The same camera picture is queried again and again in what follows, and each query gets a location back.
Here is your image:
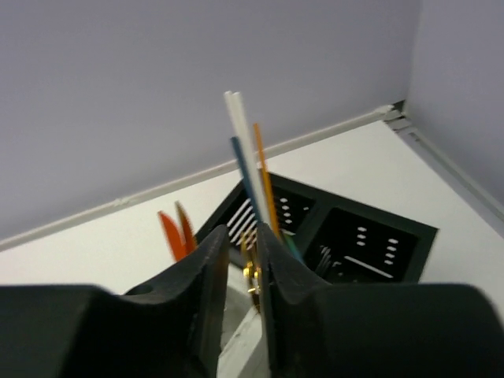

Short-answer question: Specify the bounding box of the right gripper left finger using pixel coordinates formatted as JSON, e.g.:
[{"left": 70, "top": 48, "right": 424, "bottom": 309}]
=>
[{"left": 1, "top": 225, "right": 229, "bottom": 377}]

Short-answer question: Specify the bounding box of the black utensil container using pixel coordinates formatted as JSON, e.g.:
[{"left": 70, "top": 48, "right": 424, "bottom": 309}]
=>
[{"left": 195, "top": 171, "right": 439, "bottom": 284}]

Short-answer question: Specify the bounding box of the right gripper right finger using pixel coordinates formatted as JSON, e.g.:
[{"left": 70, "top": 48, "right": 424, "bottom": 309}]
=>
[{"left": 257, "top": 224, "right": 503, "bottom": 377}]

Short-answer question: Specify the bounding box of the gold chopstick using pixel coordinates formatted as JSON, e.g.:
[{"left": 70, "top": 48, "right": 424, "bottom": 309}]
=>
[{"left": 253, "top": 123, "right": 281, "bottom": 239}]

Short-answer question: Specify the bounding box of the gold metal fork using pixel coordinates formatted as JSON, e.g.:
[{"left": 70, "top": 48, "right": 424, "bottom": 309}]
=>
[{"left": 239, "top": 231, "right": 261, "bottom": 313}]

